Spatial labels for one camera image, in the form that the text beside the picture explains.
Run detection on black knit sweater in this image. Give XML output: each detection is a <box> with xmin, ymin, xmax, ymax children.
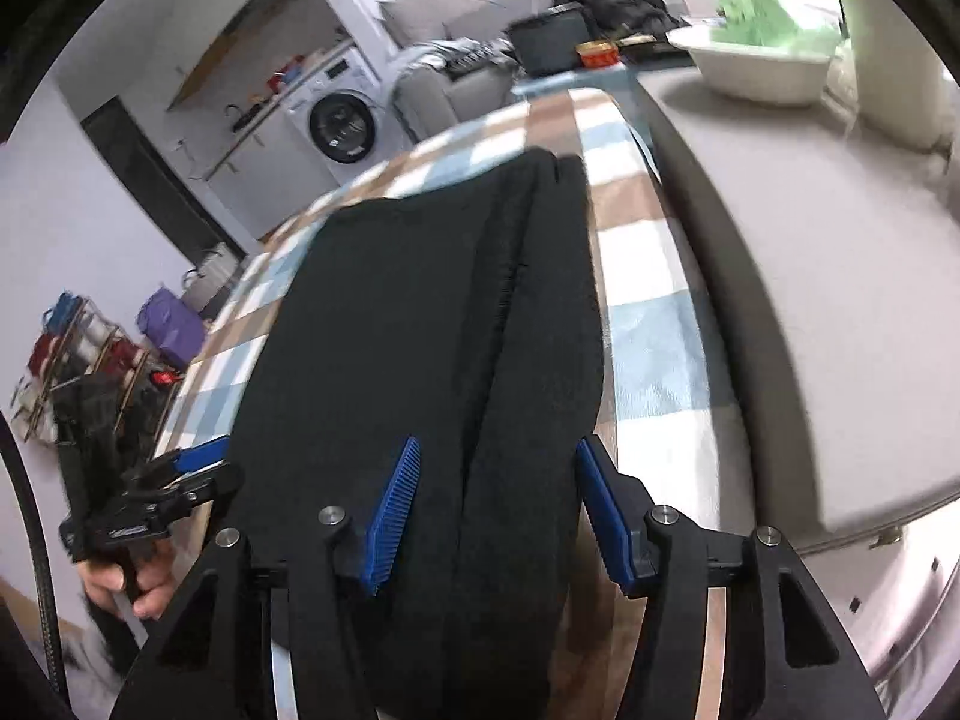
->
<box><xmin>225</xmin><ymin>146</ymin><xmax>608</xmax><ymax>720</ymax></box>

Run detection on white kitchen cabinets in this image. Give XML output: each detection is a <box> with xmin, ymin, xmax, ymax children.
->
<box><xmin>176</xmin><ymin>101</ymin><xmax>338</xmax><ymax>241</ymax></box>
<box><xmin>165</xmin><ymin>0</ymin><xmax>346</xmax><ymax>113</ymax></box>

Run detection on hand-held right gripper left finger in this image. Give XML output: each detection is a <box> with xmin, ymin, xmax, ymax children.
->
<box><xmin>109</xmin><ymin>435</ymin><xmax>422</xmax><ymax>720</ymax></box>

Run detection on grey woven basket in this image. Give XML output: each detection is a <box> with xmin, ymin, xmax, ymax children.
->
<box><xmin>180</xmin><ymin>242</ymin><xmax>245</xmax><ymax>320</ymax></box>

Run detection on grey sofa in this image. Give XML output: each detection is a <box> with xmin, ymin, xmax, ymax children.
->
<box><xmin>394</xmin><ymin>37</ymin><xmax>526</xmax><ymax>143</ymax></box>

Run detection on dark door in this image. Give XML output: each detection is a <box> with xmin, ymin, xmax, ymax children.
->
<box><xmin>81</xmin><ymin>95</ymin><xmax>245</xmax><ymax>260</ymax></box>

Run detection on white washing machine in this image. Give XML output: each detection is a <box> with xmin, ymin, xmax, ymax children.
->
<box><xmin>281</xmin><ymin>41</ymin><xmax>413</xmax><ymax>181</ymax></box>

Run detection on white basin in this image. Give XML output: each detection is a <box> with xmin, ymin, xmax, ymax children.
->
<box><xmin>666</xmin><ymin>22</ymin><xmax>837</xmax><ymax>107</ymax></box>

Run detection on person's left forearm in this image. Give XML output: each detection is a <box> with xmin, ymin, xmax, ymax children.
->
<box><xmin>82</xmin><ymin>592</ymin><xmax>151</xmax><ymax>680</ymax></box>

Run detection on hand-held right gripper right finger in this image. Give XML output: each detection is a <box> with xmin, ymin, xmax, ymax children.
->
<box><xmin>574</xmin><ymin>435</ymin><xmax>890</xmax><ymax>720</ymax></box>

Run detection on grey upholstered bench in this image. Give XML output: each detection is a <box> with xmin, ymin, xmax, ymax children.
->
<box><xmin>637</xmin><ymin>64</ymin><xmax>960</xmax><ymax>556</ymax></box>

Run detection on glass side table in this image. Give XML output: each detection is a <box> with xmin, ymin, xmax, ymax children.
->
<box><xmin>510</xmin><ymin>60</ymin><xmax>638</xmax><ymax>102</ymax></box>

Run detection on white cylindrical bin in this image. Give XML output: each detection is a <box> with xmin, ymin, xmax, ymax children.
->
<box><xmin>829</xmin><ymin>0</ymin><xmax>960</xmax><ymax>151</ymax></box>

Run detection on checkered blanket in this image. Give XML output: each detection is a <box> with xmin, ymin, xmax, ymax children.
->
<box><xmin>154</xmin><ymin>86</ymin><xmax>755</xmax><ymax>720</ymax></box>

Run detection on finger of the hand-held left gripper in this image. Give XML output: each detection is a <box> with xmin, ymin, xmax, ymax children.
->
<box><xmin>124</xmin><ymin>435</ymin><xmax>232</xmax><ymax>492</ymax></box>
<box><xmin>146</xmin><ymin>461</ymin><xmax>246</xmax><ymax>522</ymax></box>

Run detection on white lower kitchen cabinets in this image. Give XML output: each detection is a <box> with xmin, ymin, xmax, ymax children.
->
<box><xmin>176</xmin><ymin>101</ymin><xmax>338</xmax><ymax>241</ymax></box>

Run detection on black tray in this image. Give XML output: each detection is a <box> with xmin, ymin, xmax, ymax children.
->
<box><xmin>615</xmin><ymin>34</ymin><xmax>691</xmax><ymax>65</ymax></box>

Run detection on black white checked pillow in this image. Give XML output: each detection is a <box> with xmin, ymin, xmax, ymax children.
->
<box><xmin>442</xmin><ymin>41</ymin><xmax>511</xmax><ymax>76</ymax></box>

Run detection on white upper kitchen cabinets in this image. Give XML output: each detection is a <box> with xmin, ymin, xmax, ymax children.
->
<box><xmin>165</xmin><ymin>0</ymin><xmax>346</xmax><ymax>113</ymax></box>

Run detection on light blue cloth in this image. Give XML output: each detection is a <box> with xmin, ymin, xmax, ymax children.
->
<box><xmin>397</xmin><ymin>41</ymin><xmax>466</xmax><ymax>76</ymax></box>

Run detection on purple bag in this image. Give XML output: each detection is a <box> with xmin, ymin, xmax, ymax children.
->
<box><xmin>137</xmin><ymin>285</ymin><xmax>207</xmax><ymax>372</ymax></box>

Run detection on dark rice cooker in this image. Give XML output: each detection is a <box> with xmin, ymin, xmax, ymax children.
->
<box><xmin>506</xmin><ymin>4</ymin><xmax>593</xmax><ymax>76</ymax></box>

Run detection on wooden shoe rack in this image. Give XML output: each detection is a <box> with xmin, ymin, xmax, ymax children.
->
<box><xmin>11</xmin><ymin>292</ymin><xmax>188</xmax><ymax>451</ymax></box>

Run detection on person's left hand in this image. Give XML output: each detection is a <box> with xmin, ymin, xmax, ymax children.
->
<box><xmin>79</xmin><ymin>540</ymin><xmax>177</xmax><ymax>620</ymax></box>

